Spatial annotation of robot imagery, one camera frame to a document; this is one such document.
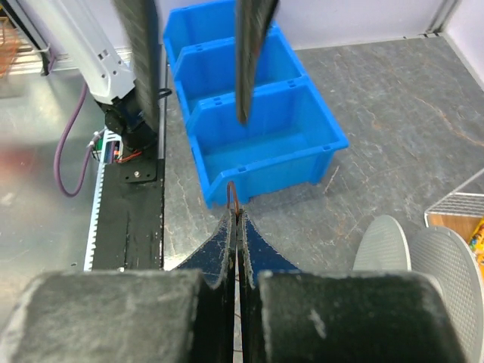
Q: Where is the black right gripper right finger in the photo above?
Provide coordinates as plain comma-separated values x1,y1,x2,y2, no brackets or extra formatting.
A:
237,213,467,362

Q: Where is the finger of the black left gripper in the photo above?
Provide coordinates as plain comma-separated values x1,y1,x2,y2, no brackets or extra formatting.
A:
113,0,160,132
235,0,279,125

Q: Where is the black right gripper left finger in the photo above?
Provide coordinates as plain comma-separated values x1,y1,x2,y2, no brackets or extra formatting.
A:
1,210,236,362

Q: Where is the thin dark brown cable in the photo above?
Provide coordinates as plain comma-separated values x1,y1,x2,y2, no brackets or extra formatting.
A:
225,180,240,220

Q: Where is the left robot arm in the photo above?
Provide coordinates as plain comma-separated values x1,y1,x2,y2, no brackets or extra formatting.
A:
29,1,278,152

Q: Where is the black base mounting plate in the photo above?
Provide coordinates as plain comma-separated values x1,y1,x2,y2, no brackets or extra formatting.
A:
92,142,165,271

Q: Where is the blue plastic compartment bin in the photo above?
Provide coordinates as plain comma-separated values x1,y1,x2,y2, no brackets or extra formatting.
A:
163,1,349,207

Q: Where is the yellow candy bag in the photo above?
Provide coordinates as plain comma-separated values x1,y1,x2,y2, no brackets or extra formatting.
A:
468,219,483,267

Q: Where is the grey slotted cable duct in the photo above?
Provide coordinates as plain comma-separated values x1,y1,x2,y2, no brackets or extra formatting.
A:
83,130,121,271

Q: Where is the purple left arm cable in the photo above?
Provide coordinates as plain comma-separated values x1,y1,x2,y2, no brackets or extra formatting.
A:
55,85,94,197

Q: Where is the grey plastic cable spool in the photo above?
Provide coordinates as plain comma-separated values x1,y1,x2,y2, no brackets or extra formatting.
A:
352,215,483,362

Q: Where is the right aluminium frame post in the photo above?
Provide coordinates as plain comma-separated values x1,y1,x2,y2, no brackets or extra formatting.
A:
402,0,466,41

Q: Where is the white wire shelf rack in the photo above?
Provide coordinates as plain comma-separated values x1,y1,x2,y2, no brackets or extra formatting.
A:
423,174,483,240

